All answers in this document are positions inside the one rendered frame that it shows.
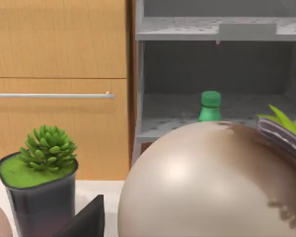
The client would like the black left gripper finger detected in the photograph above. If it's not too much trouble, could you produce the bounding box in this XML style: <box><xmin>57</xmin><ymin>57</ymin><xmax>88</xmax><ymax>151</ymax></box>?
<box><xmin>53</xmin><ymin>194</ymin><xmax>105</xmax><ymax>237</ymax></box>

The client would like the black square pot with succulent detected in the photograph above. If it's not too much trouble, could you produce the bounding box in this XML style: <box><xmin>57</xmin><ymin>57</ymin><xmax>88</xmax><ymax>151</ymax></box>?
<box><xmin>0</xmin><ymin>124</ymin><xmax>79</xmax><ymax>237</ymax></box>

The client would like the beige round plant pot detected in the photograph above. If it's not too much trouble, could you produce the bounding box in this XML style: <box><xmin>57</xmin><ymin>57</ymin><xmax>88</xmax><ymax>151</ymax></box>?
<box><xmin>117</xmin><ymin>104</ymin><xmax>296</xmax><ymax>237</ymax></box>

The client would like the green bottle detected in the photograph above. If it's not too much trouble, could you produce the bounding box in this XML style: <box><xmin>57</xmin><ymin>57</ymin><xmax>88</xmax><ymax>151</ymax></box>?
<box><xmin>196</xmin><ymin>90</ymin><xmax>222</xmax><ymax>123</ymax></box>

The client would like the grey cabinet with shelves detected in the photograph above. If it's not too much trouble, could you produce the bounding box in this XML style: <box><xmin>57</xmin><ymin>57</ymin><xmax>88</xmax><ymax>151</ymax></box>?
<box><xmin>132</xmin><ymin>0</ymin><xmax>296</xmax><ymax>171</ymax></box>

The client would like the wooden cupboard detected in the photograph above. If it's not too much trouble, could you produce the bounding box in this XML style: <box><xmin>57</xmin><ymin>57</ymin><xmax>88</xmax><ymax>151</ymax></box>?
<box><xmin>0</xmin><ymin>0</ymin><xmax>140</xmax><ymax>181</ymax></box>

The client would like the plain wooden drawer front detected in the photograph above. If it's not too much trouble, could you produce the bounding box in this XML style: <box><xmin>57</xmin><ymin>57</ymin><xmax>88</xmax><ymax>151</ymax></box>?
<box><xmin>0</xmin><ymin>0</ymin><xmax>128</xmax><ymax>79</ymax></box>

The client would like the grey label plate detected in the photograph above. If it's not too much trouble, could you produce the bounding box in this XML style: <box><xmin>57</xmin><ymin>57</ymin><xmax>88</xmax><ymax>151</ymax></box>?
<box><xmin>219</xmin><ymin>23</ymin><xmax>277</xmax><ymax>42</ymax></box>

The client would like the wooden drawer front with handle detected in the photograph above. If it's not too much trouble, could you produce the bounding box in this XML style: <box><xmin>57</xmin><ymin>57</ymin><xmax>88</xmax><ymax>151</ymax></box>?
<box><xmin>0</xmin><ymin>78</ymin><xmax>128</xmax><ymax>180</ymax></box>

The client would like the long metal handle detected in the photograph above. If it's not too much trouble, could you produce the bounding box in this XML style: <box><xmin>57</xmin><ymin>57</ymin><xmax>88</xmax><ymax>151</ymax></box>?
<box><xmin>0</xmin><ymin>91</ymin><xmax>116</xmax><ymax>100</ymax></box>

